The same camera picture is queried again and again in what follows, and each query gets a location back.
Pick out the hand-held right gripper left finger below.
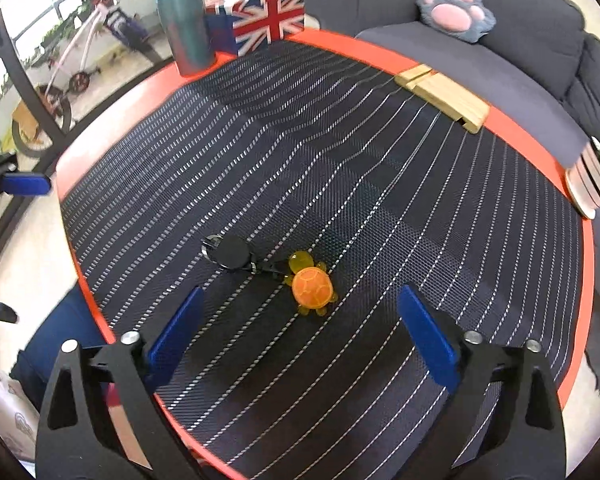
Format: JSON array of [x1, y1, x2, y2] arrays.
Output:
[[35, 286, 206, 480]]

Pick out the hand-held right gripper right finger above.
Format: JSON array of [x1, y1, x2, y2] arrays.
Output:
[[397, 284, 567, 480]]

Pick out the yellow orange turtle keychain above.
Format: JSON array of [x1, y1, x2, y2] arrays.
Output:
[[283, 251, 339, 317]]

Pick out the person's leg in blue jeans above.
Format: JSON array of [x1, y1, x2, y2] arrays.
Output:
[[10, 287, 117, 411]]

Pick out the white printed bag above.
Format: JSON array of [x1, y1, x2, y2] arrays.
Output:
[[0, 362, 40, 461]]

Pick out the black badge reel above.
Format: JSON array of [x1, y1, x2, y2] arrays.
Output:
[[201, 235, 288, 281]]

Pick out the white pink bicycle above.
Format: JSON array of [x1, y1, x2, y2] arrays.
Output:
[[11, 0, 153, 153]]

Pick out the green balcony plants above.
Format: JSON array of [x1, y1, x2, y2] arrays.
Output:
[[22, 20, 81, 68]]

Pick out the black striped woven table mat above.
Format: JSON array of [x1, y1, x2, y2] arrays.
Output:
[[60, 37, 588, 480]]

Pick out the potted cactus in striped pot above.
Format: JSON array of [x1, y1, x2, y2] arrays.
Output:
[[565, 135, 600, 220]]

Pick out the teal tumbler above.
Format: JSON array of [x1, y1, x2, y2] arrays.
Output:
[[155, 0, 217, 77]]

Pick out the wooden phone stand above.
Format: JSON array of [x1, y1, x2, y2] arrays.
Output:
[[394, 63, 491, 134]]

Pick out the flag print tissue box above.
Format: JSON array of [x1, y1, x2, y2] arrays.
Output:
[[203, 0, 306, 56]]

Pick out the dark grey sofa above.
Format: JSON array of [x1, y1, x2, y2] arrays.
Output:
[[291, 0, 600, 401]]

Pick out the grey pink paw cushion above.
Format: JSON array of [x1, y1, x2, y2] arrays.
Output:
[[416, 0, 497, 43]]

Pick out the black door frame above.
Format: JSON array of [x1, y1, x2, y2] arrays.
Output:
[[0, 10, 76, 133]]

